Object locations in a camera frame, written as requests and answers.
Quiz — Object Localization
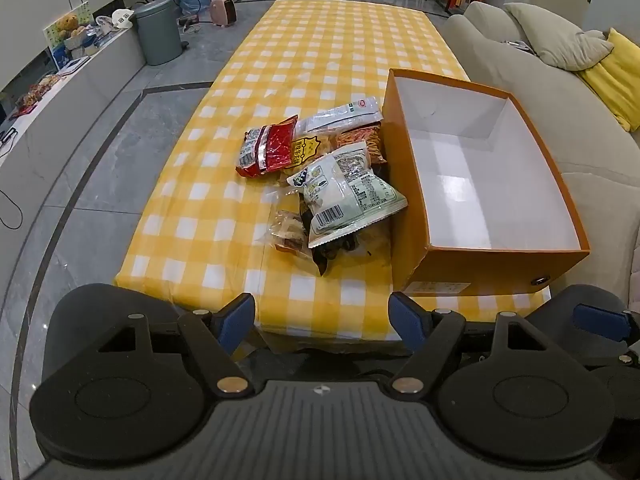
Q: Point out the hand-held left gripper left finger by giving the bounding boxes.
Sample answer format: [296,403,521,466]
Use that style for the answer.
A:
[97,292,256,396]

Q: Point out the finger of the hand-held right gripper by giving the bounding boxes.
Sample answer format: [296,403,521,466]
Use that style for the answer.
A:
[532,284,640,361]

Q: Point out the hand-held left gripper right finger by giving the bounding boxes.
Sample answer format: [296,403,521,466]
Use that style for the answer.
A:
[389,292,548,396]

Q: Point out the orange cardboard box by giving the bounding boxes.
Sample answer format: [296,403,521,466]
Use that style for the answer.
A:
[381,67,591,297]

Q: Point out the black seaweed packet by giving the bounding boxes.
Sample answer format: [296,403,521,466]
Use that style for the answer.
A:
[299,194,383,277]

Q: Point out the clear dried snack packet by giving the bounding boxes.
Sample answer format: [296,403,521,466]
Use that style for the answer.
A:
[254,204,312,261]

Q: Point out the green white snack packet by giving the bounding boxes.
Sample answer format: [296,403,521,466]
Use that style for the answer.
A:
[286,141,409,249]

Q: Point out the red snack packet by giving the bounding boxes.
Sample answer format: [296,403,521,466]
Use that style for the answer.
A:
[235,116,299,179]

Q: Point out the orange-red snack packet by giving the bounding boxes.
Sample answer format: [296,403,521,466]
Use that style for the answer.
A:
[334,121,389,166]

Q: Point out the yellow label cake packet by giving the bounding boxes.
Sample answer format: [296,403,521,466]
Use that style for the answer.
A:
[289,129,342,171]

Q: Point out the long white snack packet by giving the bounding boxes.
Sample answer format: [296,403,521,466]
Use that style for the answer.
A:
[297,96,384,136]

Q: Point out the beige sofa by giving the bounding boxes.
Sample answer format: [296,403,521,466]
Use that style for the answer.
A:
[442,0,640,321]

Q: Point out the yellow cushion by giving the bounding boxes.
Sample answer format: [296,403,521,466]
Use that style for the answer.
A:
[575,27,640,133]

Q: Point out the white low cabinet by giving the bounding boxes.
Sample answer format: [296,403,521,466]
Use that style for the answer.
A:
[0,24,149,226]

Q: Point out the orange checkered storage box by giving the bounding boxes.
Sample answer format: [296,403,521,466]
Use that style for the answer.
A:
[114,0,553,356]

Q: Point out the beige cushion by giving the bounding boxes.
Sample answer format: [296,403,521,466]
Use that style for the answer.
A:
[502,2,615,72]

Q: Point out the grey-green trash bin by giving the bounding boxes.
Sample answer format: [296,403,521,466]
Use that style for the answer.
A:
[133,0,184,67]

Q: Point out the snack pile on cabinet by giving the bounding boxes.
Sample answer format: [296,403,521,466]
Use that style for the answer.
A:
[14,73,67,112]

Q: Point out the pink small heater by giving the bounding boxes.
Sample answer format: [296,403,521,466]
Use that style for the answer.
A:
[209,0,239,27]

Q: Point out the black cable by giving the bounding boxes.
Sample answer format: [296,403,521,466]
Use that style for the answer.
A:
[0,189,24,230]

